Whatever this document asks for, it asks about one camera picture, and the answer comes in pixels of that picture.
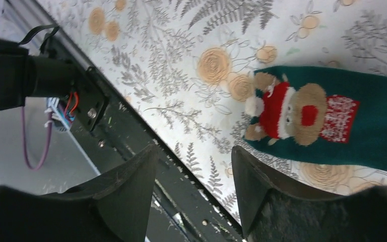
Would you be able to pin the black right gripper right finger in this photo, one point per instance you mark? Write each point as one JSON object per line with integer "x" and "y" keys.
{"x": 275, "y": 207}

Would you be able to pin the floral patterned mat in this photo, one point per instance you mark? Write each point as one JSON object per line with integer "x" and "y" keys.
{"x": 186, "y": 67}

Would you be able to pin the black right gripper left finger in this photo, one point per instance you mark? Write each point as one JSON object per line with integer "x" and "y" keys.
{"x": 113, "y": 206}

